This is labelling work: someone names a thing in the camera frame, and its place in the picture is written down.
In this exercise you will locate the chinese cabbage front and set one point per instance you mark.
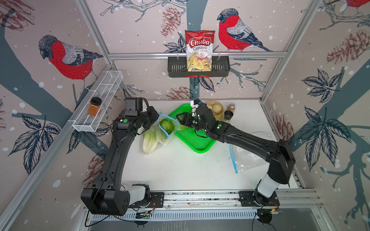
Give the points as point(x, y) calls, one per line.
point(150, 142)

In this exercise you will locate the black hanging wire basket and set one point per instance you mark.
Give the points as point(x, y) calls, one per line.
point(177, 68)

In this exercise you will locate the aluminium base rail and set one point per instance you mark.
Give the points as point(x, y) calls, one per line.
point(214, 205)

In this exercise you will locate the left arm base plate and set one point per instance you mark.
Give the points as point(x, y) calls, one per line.
point(156, 197)

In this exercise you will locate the clear zipper bag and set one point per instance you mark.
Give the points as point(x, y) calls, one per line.
point(163, 137)
point(243, 159)

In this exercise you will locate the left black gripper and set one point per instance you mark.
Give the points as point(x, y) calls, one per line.
point(154, 114)

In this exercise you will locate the black lid spice shaker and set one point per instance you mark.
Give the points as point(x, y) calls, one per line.
point(228, 115)

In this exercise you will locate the chinese cabbage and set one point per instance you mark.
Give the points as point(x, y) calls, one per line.
point(167, 125)
point(150, 142)

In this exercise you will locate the yellow bamboo steamer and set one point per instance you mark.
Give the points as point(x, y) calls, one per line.
point(209, 105)

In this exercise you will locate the white wire shelf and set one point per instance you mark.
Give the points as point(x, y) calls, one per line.
point(106, 91)

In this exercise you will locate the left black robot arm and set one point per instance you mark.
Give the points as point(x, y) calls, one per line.
point(106, 196)

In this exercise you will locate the orange spice jar black lid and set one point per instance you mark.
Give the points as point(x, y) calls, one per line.
point(94, 106)

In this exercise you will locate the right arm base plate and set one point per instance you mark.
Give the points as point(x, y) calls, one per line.
point(245, 199)

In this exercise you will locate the white steamed bun right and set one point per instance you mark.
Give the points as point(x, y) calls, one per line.
point(217, 109)

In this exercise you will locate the brown spice shaker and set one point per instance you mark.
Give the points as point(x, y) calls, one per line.
point(231, 107)

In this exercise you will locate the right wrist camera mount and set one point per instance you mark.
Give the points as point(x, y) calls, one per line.
point(195, 104)

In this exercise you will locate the red Chuba chips bag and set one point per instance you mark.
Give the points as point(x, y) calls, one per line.
point(199, 49)

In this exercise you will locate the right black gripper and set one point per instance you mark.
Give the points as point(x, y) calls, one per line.
point(185, 116)

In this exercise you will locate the green plastic basket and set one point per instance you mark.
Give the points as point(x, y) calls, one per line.
point(189, 136)

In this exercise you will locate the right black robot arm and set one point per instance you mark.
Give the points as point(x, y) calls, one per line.
point(277, 153)

